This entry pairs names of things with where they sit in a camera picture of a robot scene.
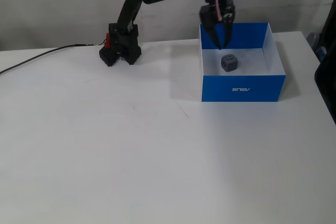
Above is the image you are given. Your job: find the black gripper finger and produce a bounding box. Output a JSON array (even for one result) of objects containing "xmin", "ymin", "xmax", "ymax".
[
  {"xmin": 200, "ymin": 20, "xmax": 223, "ymax": 50},
  {"xmin": 222, "ymin": 11, "xmax": 235, "ymax": 48}
]

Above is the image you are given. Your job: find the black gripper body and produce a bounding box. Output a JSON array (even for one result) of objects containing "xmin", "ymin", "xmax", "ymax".
[{"xmin": 198, "ymin": 0, "xmax": 236, "ymax": 27}]

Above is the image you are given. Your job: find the gray block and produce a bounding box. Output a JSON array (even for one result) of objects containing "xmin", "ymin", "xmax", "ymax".
[{"xmin": 220, "ymin": 54, "xmax": 239, "ymax": 74}]

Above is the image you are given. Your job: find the blue white cardboard box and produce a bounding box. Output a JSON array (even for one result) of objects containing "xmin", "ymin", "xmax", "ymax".
[{"xmin": 198, "ymin": 22, "xmax": 286, "ymax": 103}]

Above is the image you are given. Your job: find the gray object with blue label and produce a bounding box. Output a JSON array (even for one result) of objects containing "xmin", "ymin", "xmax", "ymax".
[{"xmin": 306, "ymin": 31, "xmax": 328, "ymax": 65}]

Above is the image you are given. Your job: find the red and black table clamp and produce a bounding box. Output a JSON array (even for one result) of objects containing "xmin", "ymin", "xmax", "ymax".
[{"xmin": 99, "ymin": 32, "xmax": 119, "ymax": 68}]

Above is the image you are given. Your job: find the large black office chair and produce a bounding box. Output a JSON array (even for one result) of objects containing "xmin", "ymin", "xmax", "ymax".
[{"xmin": 314, "ymin": 0, "xmax": 336, "ymax": 126}]

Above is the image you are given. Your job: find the black power cable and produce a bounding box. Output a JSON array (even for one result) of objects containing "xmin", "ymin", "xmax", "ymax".
[{"xmin": 0, "ymin": 43, "xmax": 106, "ymax": 76}]

